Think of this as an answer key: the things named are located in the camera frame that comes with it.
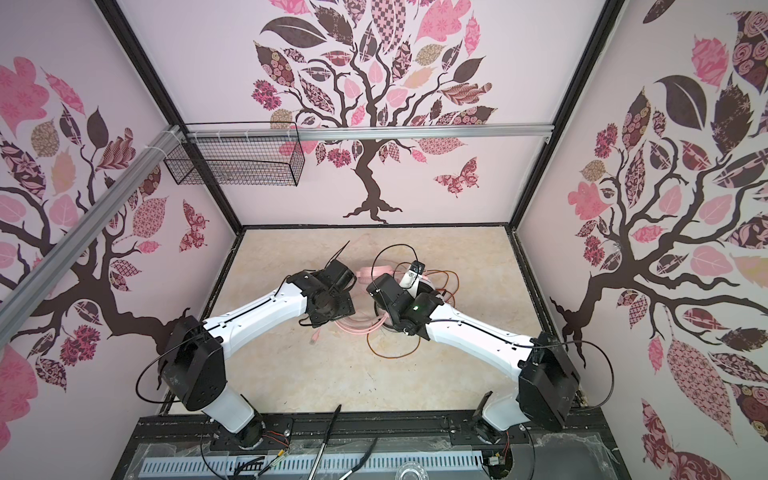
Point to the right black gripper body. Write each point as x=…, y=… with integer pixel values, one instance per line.
x=396, y=320

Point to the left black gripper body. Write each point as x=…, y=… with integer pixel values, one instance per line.
x=339, y=306

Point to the pink headphones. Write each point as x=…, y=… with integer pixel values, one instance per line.
x=368, y=317

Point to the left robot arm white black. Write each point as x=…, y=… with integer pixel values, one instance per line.
x=193, y=365

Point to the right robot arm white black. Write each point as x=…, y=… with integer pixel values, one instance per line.
x=544, y=379

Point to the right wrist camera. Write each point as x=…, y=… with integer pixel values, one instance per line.
x=411, y=278

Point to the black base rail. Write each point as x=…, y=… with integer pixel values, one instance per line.
x=585, y=449

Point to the black wire basket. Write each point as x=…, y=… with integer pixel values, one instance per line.
x=260, y=153

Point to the white slotted cable duct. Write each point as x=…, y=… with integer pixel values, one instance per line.
x=332, y=466

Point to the back aluminium rail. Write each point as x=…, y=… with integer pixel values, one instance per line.
x=372, y=132

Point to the aluminium rail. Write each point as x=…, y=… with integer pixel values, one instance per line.
x=372, y=132
x=20, y=304

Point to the left aluminium rail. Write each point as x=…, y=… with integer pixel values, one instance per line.
x=20, y=304

